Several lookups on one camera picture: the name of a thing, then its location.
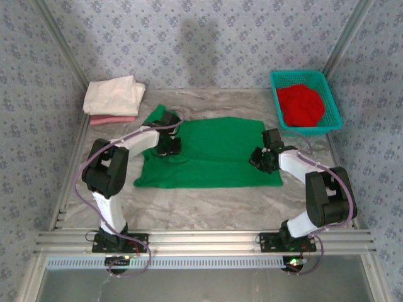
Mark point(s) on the green t-shirt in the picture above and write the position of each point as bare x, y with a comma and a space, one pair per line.
214, 151

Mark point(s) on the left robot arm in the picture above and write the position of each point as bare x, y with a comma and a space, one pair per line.
107, 204

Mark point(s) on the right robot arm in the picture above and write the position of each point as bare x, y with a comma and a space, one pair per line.
321, 201

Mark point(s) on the folded pink t-shirt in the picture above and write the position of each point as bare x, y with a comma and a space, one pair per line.
110, 119

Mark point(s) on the crumpled red t-shirt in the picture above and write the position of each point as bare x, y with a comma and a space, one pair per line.
300, 105

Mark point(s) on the folded white t-shirt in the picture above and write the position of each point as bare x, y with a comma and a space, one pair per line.
113, 96

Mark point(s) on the teal plastic basket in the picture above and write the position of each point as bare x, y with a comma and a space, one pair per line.
330, 104

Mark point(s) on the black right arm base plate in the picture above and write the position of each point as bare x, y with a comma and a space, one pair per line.
270, 243

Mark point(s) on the aluminium mounting rail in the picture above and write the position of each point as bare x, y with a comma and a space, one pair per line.
204, 242

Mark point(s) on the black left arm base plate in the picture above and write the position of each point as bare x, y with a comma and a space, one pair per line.
104, 243

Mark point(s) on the aluminium frame post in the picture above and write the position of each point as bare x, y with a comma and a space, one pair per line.
63, 44
346, 37

